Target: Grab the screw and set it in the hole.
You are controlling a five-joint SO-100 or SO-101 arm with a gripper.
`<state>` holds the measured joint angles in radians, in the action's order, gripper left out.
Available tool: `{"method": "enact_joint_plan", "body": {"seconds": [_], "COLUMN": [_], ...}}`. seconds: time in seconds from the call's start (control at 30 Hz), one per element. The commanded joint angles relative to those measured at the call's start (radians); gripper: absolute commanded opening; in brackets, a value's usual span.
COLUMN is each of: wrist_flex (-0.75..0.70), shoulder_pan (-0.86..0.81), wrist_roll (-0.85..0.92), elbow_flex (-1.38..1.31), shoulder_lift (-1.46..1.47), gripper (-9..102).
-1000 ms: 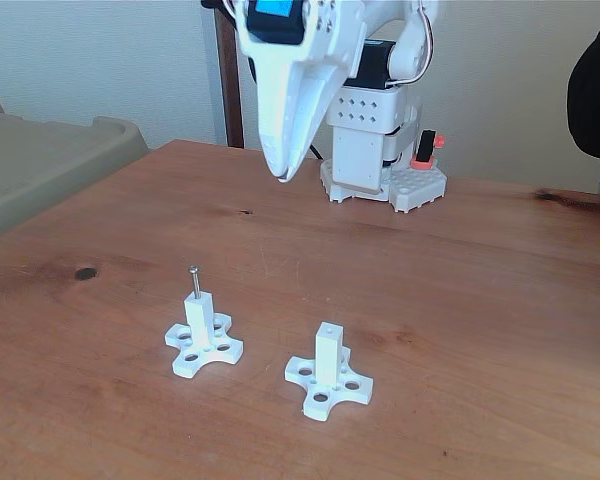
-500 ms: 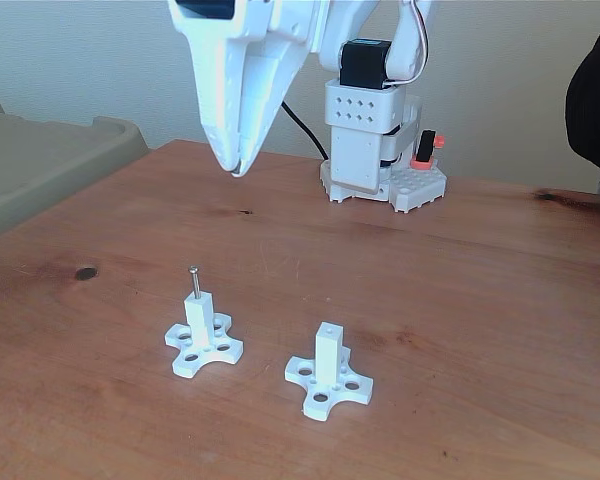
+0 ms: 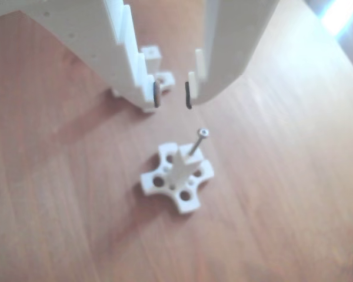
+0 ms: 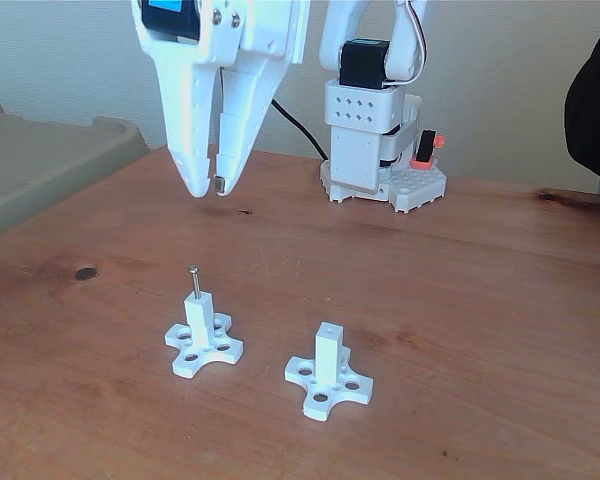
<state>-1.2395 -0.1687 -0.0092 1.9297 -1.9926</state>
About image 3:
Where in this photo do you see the silver metal screw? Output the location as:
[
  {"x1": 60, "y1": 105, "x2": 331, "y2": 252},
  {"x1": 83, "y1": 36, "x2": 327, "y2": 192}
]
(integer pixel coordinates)
[{"x1": 188, "y1": 128, "x2": 210, "y2": 156}]

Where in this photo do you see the white cross-base peg stand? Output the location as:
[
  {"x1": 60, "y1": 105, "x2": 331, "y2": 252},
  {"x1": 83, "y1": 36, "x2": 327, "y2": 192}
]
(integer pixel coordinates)
[
  {"x1": 140, "y1": 142, "x2": 216, "y2": 214},
  {"x1": 111, "y1": 46, "x2": 177, "y2": 114}
]

